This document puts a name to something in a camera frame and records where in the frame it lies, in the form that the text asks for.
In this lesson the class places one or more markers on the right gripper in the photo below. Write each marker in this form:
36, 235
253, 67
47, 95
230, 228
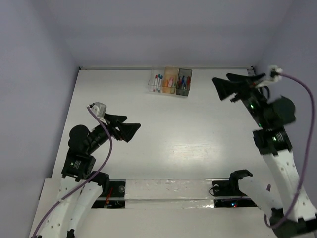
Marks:
226, 87

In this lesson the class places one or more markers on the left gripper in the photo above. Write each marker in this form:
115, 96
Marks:
128, 129

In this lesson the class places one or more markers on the pink highlighter marker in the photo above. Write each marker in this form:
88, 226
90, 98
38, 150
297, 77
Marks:
171, 80

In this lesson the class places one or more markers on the red gel pen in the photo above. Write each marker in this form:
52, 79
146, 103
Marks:
185, 83

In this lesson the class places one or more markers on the blue pen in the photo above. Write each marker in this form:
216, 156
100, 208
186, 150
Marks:
182, 82

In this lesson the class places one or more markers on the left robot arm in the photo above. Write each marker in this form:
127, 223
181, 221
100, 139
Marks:
80, 184

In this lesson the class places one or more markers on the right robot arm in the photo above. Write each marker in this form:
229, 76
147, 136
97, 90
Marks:
292, 213

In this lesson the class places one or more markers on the grey plastic container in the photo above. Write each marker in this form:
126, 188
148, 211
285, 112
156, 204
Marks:
186, 73

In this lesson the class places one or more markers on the clear plastic container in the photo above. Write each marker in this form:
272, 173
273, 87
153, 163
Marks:
156, 71

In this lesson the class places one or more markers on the orange plastic container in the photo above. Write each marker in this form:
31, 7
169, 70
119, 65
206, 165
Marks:
170, 72

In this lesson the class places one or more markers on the blue capped white marker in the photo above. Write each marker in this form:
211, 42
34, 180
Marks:
160, 80

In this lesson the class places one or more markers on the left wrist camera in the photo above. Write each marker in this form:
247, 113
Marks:
98, 109

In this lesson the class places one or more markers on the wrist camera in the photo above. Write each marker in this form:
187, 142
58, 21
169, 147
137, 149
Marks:
98, 109
273, 76

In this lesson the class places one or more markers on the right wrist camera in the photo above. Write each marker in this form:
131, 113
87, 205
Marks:
273, 76

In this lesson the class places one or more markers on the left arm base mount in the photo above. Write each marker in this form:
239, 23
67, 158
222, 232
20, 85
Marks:
113, 192

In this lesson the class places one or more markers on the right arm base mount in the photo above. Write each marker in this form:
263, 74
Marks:
226, 192

